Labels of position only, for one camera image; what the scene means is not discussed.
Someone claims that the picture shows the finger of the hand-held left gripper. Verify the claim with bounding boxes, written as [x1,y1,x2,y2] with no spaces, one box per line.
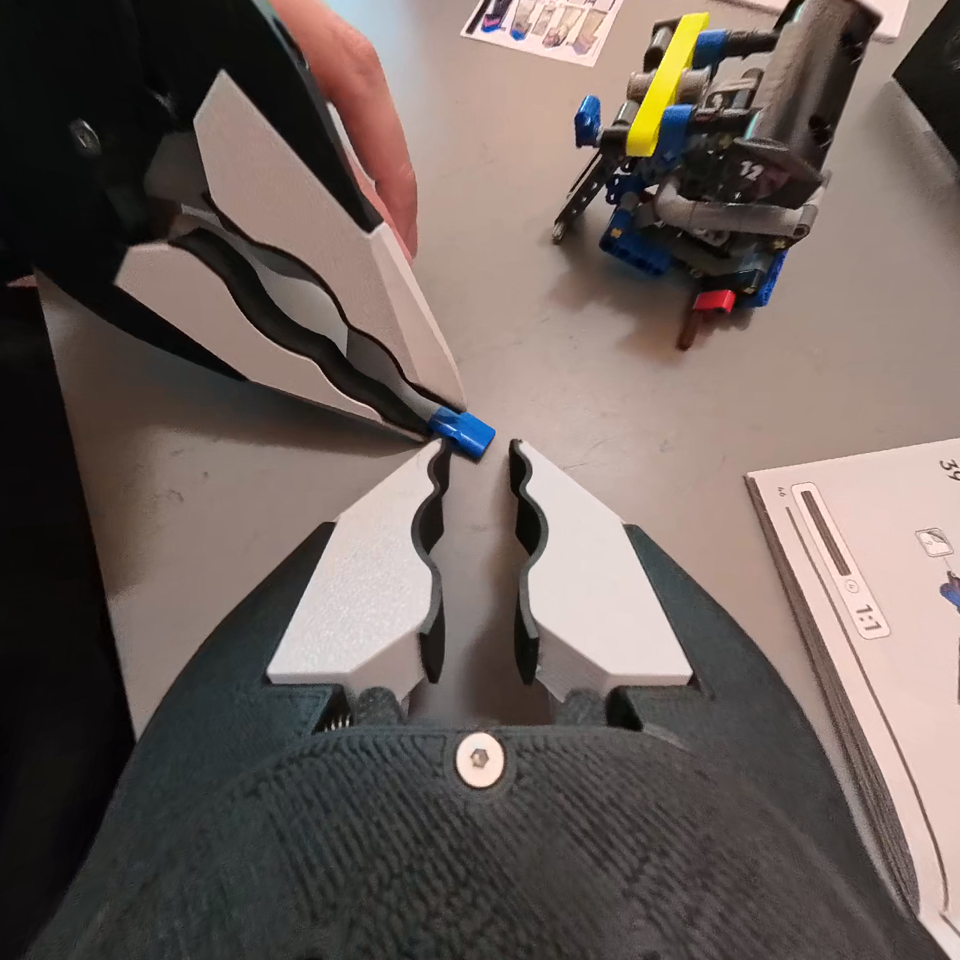
[114,227,440,445]
[193,69,469,414]

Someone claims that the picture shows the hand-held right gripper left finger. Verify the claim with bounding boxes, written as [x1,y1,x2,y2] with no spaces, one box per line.
[266,437,453,714]

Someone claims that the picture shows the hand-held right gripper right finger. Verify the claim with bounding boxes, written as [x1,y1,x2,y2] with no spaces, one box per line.
[508,438,696,702]

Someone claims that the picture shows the small blue lego piece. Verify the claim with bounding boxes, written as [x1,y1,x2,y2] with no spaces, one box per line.
[426,408,498,460]

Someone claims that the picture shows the printed sticker sheet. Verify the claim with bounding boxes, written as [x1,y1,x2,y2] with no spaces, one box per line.
[459,0,625,69]

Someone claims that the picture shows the lego vehicle model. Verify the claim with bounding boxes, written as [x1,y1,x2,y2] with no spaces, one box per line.
[553,0,885,352]

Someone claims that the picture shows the person's left hand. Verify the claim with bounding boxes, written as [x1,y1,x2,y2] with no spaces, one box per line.
[268,0,420,262]

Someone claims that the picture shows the open instruction booklet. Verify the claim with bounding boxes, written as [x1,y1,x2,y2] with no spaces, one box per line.
[744,437,960,960]

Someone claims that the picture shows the person's dark clothing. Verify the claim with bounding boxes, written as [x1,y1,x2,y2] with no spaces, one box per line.
[0,262,138,960]

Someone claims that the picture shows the black textured object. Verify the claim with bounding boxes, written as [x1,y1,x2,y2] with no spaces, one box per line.
[891,0,960,147]

